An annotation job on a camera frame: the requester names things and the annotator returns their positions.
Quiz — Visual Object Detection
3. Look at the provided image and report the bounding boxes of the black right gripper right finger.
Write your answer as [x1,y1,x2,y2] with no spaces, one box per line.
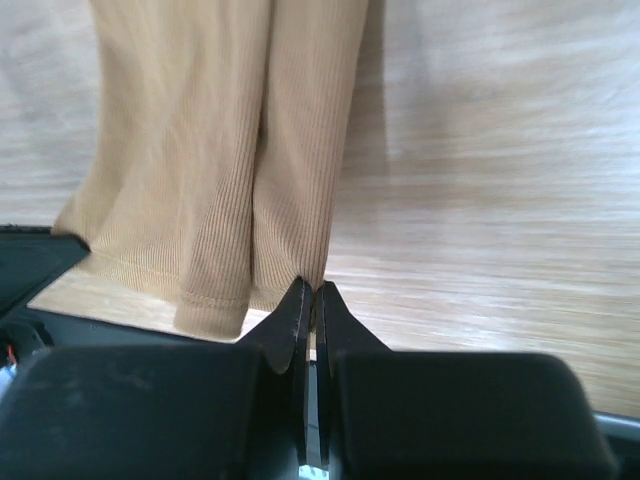
[314,283,618,479]

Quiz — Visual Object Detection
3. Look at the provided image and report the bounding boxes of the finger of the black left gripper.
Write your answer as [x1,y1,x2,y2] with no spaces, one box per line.
[1,225,89,318]

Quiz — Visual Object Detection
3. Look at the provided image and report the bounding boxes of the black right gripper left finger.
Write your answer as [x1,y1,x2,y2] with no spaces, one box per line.
[1,280,312,479]

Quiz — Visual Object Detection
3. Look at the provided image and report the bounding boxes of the tan ribbed tank top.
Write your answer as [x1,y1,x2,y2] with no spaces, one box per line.
[53,1,368,339]

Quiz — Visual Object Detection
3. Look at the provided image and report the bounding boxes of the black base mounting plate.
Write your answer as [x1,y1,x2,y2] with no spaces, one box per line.
[1,299,639,479]

